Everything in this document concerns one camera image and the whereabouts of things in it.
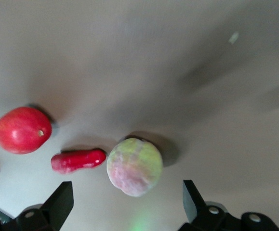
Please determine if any red apple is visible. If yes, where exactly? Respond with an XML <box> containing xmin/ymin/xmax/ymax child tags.
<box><xmin>0</xmin><ymin>106</ymin><xmax>53</xmax><ymax>155</ymax></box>

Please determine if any small pale crumb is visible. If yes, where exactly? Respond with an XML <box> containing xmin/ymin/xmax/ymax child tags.
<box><xmin>228</xmin><ymin>31</ymin><xmax>239</xmax><ymax>45</ymax></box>

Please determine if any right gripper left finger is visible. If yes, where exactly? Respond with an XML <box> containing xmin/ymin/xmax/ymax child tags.
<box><xmin>16</xmin><ymin>180</ymin><xmax>74</xmax><ymax>231</ymax></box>

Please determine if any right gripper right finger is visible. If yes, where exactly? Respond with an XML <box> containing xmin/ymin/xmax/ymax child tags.
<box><xmin>177</xmin><ymin>180</ymin><xmax>241</xmax><ymax>231</ymax></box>

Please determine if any red chili pepper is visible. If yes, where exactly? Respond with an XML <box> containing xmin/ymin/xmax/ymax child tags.
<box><xmin>50</xmin><ymin>148</ymin><xmax>106</xmax><ymax>174</ymax></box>

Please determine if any green pink peach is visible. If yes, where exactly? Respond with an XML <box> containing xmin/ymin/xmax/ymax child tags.
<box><xmin>106</xmin><ymin>137</ymin><xmax>164</xmax><ymax>198</ymax></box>

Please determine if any brown table cloth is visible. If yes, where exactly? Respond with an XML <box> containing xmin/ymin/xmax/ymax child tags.
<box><xmin>0</xmin><ymin>0</ymin><xmax>279</xmax><ymax>231</ymax></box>

